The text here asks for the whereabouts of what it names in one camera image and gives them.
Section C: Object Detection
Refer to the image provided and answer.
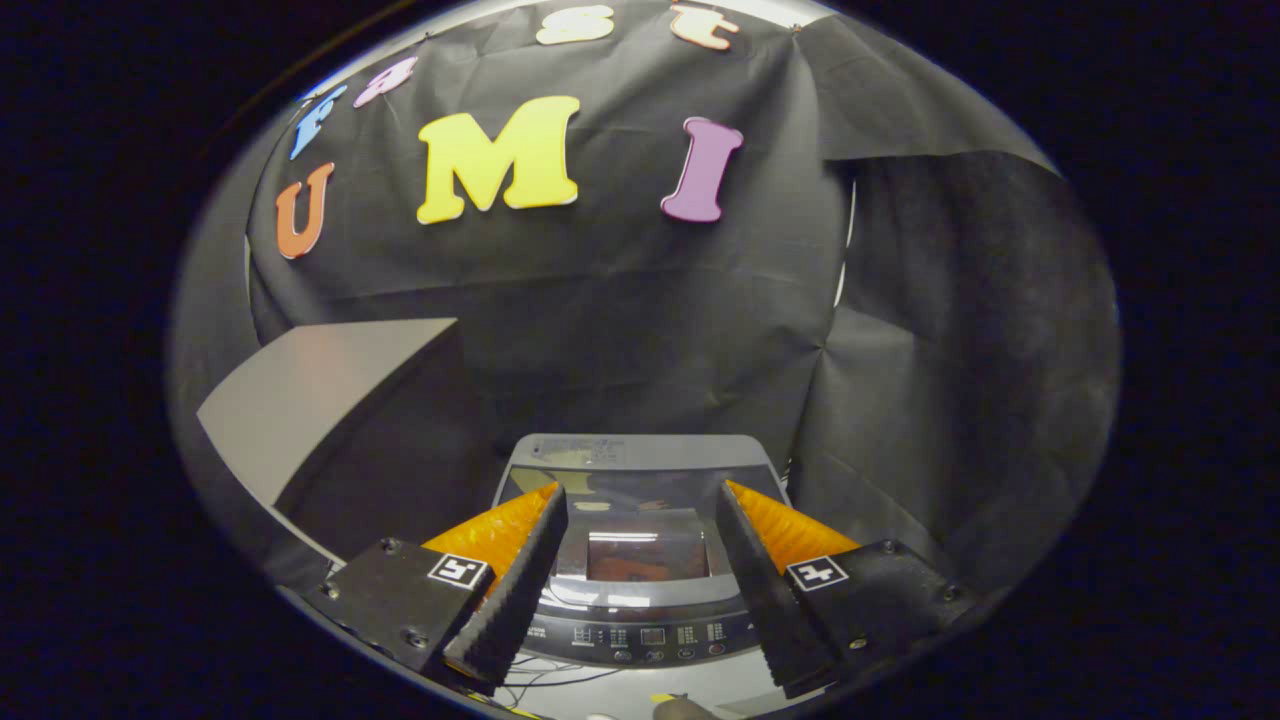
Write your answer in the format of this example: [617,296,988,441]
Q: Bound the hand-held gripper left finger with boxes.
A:
[305,482,569,693]

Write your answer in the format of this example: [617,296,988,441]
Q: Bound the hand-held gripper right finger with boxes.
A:
[715,479,977,700]

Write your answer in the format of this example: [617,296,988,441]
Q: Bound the grey washing machine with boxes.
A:
[495,585,833,720]

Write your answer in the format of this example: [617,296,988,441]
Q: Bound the grey cabinet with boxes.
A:
[196,317,501,593]

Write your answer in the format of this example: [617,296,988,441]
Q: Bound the black backdrop cloth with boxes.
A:
[165,0,1121,603]

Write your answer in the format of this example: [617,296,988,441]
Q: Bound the black cables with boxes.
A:
[494,653,626,709]

